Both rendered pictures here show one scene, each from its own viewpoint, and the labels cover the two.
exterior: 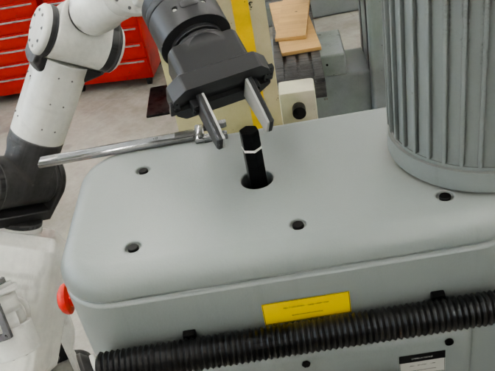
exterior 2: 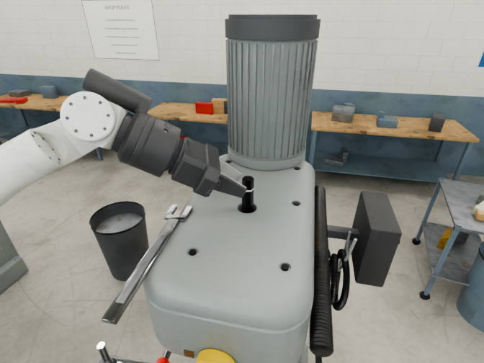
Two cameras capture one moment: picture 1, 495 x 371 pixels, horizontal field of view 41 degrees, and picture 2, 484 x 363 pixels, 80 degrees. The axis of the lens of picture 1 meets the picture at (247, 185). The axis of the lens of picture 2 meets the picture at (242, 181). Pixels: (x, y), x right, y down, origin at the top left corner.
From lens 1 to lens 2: 71 cm
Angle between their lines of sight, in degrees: 66
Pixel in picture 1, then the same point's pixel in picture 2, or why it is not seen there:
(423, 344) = not seen: hidden behind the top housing
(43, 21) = not seen: outside the picture
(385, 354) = not seen: hidden behind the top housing
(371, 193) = (284, 181)
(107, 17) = (25, 183)
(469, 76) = (302, 113)
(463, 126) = (301, 135)
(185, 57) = (194, 156)
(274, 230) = (297, 210)
